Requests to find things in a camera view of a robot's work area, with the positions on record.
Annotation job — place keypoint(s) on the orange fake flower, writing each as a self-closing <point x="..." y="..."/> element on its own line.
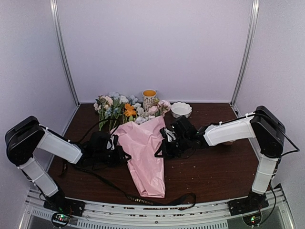
<point x="129" y="113"/>

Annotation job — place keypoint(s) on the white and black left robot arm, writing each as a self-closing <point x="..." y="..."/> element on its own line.
<point x="27" y="138"/>

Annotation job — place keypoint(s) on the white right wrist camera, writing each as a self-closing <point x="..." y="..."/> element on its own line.
<point x="168" y="135"/>

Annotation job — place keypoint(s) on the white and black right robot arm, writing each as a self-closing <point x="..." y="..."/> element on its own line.
<point x="265" y="132"/>

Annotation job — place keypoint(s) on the plain white bowl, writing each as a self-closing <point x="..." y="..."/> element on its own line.
<point x="229" y="143"/>

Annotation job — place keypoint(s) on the white scalloped bowl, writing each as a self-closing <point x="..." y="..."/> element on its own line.
<point x="179" y="109"/>

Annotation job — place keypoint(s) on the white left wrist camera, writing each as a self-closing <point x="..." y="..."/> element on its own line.
<point x="112" y="142"/>

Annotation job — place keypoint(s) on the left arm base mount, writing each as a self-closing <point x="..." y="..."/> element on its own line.
<point x="70" y="207"/>

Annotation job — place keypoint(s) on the pile of fake flowers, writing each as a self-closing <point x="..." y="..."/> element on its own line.
<point x="110" y="108"/>

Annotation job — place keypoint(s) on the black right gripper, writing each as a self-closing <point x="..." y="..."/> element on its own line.
<point x="164" y="150"/>

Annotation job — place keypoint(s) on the right aluminium frame post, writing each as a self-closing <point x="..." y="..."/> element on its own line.
<point x="247" y="50"/>

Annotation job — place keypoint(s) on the aluminium front rail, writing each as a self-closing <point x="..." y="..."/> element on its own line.
<point x="209" y="215"/>

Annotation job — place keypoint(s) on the left aluminium frame post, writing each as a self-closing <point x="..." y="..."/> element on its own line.
<point x="63" y="55"/>

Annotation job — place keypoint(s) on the pink wrapping paper sheet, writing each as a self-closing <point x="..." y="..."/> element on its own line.
<point x="141" y="142"/>

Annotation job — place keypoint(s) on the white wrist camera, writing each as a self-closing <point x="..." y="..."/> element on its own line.
<point x="112" y="142"/>
<point x="168" y="135"/>

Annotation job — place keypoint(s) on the floral mug with yellow inside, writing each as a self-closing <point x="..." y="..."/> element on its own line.
<point x="148" y="98"/>

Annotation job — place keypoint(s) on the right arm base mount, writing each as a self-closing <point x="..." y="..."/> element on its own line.
<point x="243" y="205"/>

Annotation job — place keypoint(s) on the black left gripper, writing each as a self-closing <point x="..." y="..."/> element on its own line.
<point x="119" y="159"/>

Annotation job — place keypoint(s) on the aluminium frame post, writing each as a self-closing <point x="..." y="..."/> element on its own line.
<point x="63" y="55"/>
<point x="247" y="50"/>

